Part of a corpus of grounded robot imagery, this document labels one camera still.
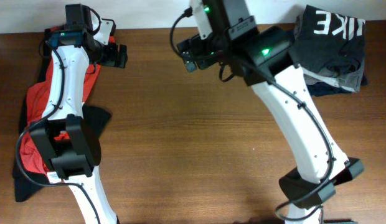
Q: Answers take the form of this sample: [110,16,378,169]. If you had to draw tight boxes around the black t-shirt white letters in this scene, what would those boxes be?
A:
[292,5,366,75]

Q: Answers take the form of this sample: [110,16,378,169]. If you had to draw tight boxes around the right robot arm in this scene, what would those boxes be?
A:
[171,0,364,223]

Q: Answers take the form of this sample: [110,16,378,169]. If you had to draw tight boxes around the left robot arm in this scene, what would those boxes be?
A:
[26,4,128,223]

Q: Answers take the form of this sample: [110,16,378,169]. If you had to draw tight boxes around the navy folded garment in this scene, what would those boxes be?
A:
[304,74,368,97]

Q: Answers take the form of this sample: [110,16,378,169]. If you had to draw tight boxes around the red t-shirt white print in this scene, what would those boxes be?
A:
[19,42,111,181]

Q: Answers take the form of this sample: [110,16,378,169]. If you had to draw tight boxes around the grey folded garment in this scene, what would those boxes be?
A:
[294,14,367,93]

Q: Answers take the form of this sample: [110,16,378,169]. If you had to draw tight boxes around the black garment under pile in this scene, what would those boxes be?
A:
[12,27,113,203]

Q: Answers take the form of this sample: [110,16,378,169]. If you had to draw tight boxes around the right black camera cable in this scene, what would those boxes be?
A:
[169,7,337,222]

